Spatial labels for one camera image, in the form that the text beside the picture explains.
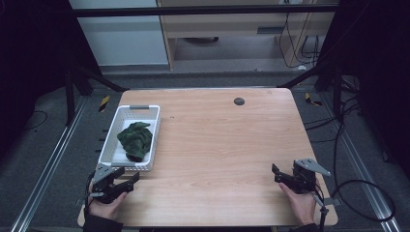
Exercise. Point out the grey metal table bracket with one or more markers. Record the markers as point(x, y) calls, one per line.
point(330, 202)
point(79, 202)

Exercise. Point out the dark green cloth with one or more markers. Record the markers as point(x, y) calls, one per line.
point(137, 140)

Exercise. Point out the aluminium floor rail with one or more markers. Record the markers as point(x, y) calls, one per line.
point(48, 167)
point(364, 170)

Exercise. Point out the white cabinet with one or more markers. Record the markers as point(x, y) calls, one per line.
point(122, 38)

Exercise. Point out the person's left hand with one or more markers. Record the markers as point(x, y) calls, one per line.
point(106, 208)

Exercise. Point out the light wooden desk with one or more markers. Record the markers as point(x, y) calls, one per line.
point(225, 24)

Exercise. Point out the black curtain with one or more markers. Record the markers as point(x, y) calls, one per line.
point(29, 64)
point(380, 64)

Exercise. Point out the white perforated plastic basket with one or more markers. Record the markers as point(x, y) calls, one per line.
point(111, 151)

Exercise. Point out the dark round table grommet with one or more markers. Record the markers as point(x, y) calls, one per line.
point(239, 101)

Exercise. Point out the black metal stand legs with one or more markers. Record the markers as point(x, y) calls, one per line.
point(336, 93)
point(69, 96)

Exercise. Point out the black horizontal frame bar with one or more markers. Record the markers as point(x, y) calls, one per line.
point(193, 10)

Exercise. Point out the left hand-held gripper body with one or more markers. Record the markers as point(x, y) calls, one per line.
point(104, 182)

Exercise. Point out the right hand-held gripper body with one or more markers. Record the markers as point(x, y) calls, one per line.
point(306, 177)

